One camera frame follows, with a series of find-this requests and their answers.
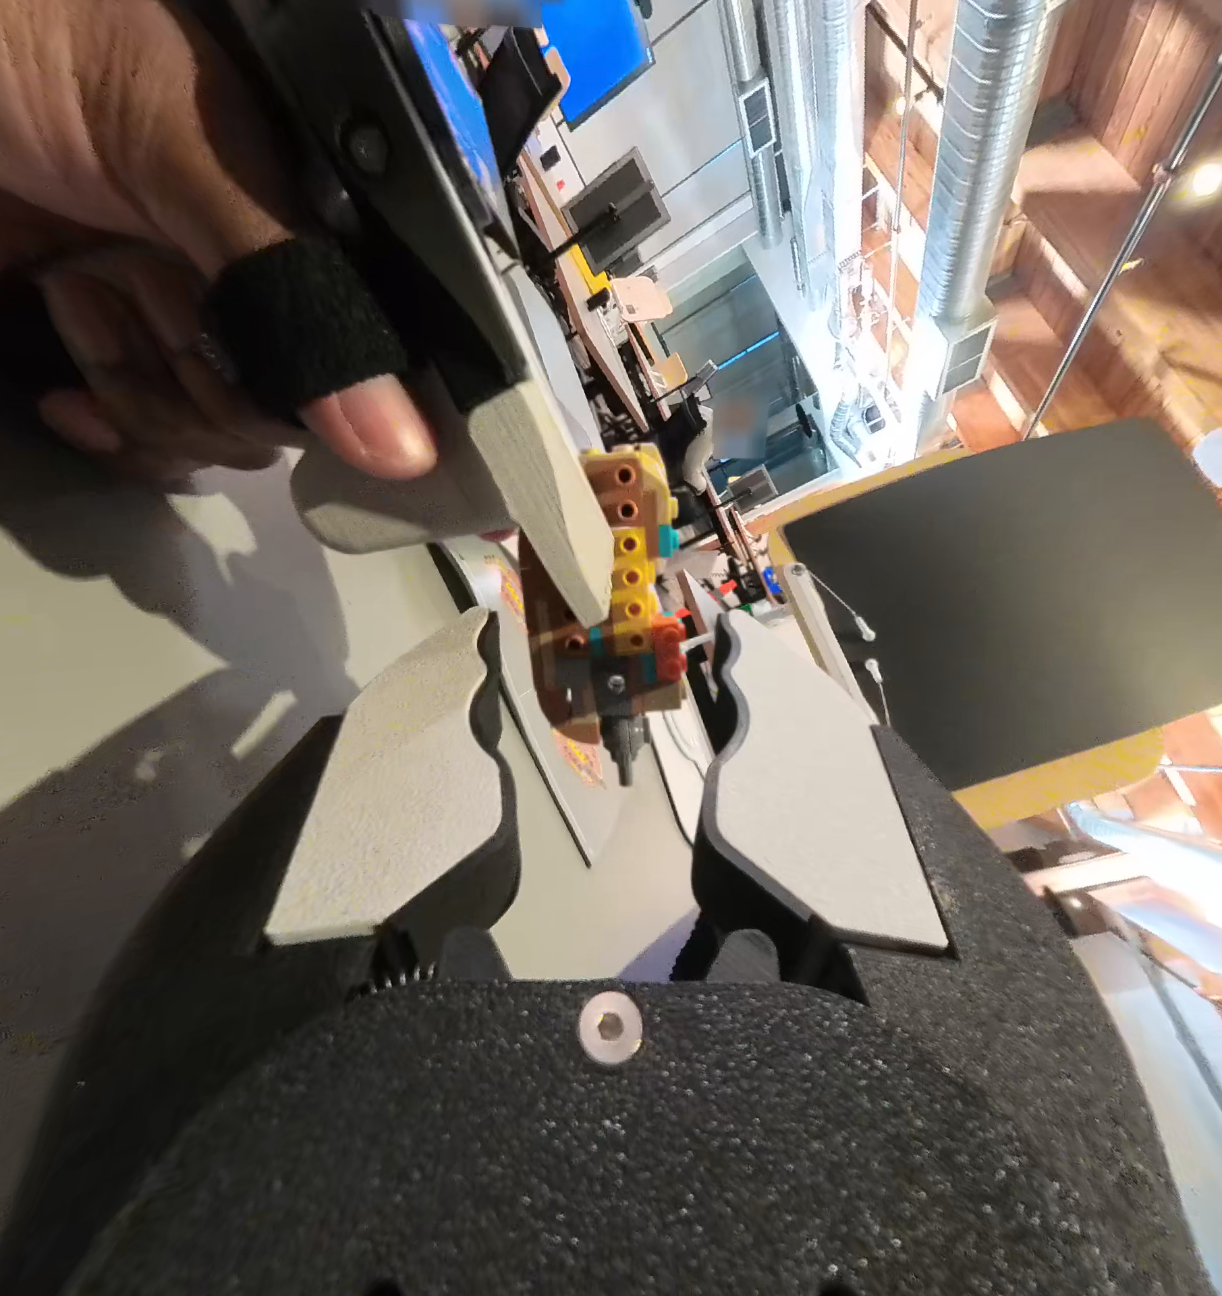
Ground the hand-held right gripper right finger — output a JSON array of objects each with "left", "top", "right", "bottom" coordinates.
[{"left": 689, "top": 608, "right": 952, "bottom": 979}]

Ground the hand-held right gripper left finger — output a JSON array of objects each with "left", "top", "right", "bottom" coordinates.
[{"left": 264, "top": 608, "right": 523, "bottom": 943}]

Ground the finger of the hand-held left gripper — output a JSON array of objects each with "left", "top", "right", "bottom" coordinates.
[{"left": 465, "top": 381, "right": 615, "bottom": 627}]

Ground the brown toy brick ship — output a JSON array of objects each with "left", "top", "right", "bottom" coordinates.
[{"left": 516, "top": 442, "right": 690, "bottom": 790}]

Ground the small orange teal brick piece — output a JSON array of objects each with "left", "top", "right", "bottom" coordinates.
[{"left": 642, "top": 609, "right": 692, "bottom": 682}]

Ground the grey desk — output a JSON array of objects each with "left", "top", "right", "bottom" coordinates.
[{"left": 0, "top": 445, "right": 707, "bottom": 984}]

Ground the person's left hand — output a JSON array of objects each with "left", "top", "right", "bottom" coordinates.
[{"left": 0, "top": 0, "right": 440, "bottom": 487}]

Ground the blue screen monitor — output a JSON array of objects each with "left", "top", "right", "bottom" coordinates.
[{"left": 554, "top": 0, "right": 657, "bottom": 130}]

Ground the thin wire with white toggles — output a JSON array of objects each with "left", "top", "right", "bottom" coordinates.
[{"left": 792, "top": 566, "right": 889, "bottom": 725}]

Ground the black board with wooden frame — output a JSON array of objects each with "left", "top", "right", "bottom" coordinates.
[{"left": 767, "top": 417, "right": 1222, "bottom": 832}]

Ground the narrow silver ventilation duct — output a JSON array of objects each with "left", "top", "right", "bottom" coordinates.
[{"left": 722, "top": 0, "right": 864, "bottom": 254}]

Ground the wide silver ventilation duct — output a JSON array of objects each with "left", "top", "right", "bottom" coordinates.
[{"left": 919, "top": 0, "right": 1049, "bottom": 337}]

